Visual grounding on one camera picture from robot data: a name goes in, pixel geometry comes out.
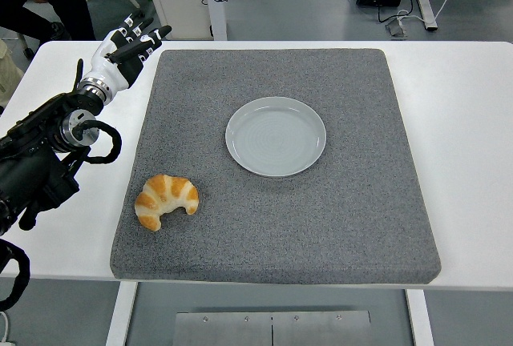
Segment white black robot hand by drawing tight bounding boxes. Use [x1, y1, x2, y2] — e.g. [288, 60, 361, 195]
[79, 15, 172, 101]

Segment golden croissant bread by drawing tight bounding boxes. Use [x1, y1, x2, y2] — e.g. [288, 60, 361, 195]
[134, 174, 200, 231]

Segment grey round plate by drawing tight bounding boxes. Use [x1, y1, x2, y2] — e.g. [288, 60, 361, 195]
[224, 96, 327, 179]

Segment grey metal plate with screws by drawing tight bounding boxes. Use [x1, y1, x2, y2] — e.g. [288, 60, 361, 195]
[175, 310, 372, 346]

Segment person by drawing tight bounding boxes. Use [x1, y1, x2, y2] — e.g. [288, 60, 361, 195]
[0, 0, 97, 42]

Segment grey chair leg with caster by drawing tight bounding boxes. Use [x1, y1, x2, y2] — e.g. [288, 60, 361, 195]
[15, 29, 35, 60]

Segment beige bag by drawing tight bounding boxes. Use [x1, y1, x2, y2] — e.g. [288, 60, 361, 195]
[0, 39, 24, 109]

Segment grey speckled mat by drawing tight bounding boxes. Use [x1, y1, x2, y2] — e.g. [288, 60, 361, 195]
[109, 48, 442, 285]

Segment white table leg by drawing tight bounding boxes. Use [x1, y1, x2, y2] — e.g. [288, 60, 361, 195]
[104, 281, 139, 346]
[405, 288, 436, 346]

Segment grey foot pedal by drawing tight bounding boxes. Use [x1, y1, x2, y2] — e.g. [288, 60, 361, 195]
[385, 19, 409, 38]

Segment white desk post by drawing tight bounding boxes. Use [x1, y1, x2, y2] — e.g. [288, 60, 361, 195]
[201, 0, 228, 42]

